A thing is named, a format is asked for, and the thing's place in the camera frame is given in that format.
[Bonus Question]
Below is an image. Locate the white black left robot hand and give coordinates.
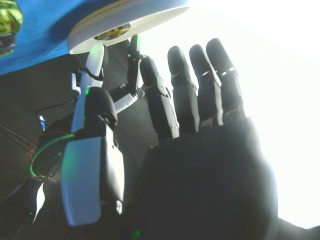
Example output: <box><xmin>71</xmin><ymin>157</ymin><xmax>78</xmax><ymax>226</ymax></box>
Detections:
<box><xmin>61</xmin><ymin>37</ymin><xmax>280</xmax><ymax>240</ymax></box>

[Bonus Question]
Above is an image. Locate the green toy car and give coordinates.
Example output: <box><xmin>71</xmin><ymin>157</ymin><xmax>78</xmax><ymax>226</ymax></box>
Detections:
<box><xmin>0</xmin><ymin>0</ymin><xmax>24</xmax><ymax>57</ymax></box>

